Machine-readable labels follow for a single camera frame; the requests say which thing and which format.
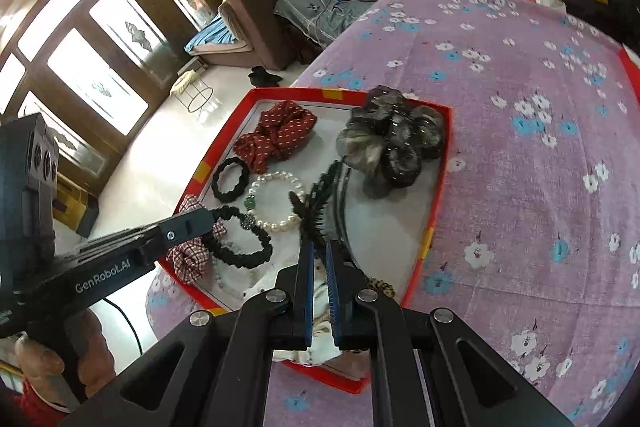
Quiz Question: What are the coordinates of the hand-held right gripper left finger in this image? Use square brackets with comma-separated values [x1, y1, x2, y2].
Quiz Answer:
[57, 239, 316, 427]

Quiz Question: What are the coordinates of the black cable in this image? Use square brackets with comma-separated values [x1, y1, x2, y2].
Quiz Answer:
[102, 297, 146, 355]

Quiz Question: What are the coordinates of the red polka-dot hair bow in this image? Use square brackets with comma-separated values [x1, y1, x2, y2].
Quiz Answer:
[234, 101, 318, 174]

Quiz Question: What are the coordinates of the black braided hair tie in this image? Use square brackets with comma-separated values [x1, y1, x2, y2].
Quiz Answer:
[202, 205, 273, 269]

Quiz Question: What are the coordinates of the dark flower hair accessory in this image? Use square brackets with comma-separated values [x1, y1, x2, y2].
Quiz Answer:
[336, 88, 446, 200]

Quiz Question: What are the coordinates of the red tray box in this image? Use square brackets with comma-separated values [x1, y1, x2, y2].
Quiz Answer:
[157, 87, 453, 395]

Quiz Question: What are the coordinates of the large-bead white pearl bracelet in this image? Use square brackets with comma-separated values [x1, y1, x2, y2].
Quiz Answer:
[245, 172, 307, 234]

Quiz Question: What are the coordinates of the wire frame stool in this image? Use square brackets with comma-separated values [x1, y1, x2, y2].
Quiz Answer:
[169, 68, 213, 115]

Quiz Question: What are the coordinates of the black item on floor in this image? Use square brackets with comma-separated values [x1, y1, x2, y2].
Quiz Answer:
[248, 66, 284, 88]

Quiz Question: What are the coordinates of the person's left hand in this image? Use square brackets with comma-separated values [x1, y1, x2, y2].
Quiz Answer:
[14, 307, 117, 413]

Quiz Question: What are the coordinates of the grey quilt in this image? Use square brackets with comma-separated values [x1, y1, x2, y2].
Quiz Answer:
[274, 0, 376, 48]

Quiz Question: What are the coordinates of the red box lid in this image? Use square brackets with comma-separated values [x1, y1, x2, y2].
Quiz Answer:
[619, 47, 640, 100]

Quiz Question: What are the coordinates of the black hair comb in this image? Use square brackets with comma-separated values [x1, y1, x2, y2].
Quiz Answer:
[289, 161, 346, 258]

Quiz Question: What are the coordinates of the wooden door with glass panes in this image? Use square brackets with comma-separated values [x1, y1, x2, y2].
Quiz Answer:
[0, 0, 223, 218]

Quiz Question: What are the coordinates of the thin black headband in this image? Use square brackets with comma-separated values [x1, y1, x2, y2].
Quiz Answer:
[336, 167, 353, 258]

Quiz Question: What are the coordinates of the purple floral bedsheet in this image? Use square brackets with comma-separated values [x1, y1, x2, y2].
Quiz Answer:
[145, 0, 640, 427]

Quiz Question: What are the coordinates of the leopard print hair clip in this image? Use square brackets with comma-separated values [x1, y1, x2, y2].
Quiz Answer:
[365, 276, 397, 300]

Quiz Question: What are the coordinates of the red checkered scrunchie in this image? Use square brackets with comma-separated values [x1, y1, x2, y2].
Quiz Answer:
[167, 196, 226, 284]

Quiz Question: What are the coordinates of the light blue blanket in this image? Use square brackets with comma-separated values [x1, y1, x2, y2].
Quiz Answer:
[185, 14, 241, 54]

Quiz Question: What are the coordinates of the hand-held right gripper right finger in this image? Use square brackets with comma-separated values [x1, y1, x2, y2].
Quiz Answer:
[326, 241, 576, 427]

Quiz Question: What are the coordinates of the black scrunchie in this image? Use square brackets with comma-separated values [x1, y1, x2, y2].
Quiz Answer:
[211, 157, 250, 204]

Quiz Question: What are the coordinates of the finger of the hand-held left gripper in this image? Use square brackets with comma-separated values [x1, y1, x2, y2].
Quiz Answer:
[160, 207, 228, 255]

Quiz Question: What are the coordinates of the yellow box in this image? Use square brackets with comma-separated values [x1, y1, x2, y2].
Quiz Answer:
[52, 179, 101, 238]

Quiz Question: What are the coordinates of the brown sofa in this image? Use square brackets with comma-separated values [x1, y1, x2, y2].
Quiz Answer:
[192, 0, 321, 70]

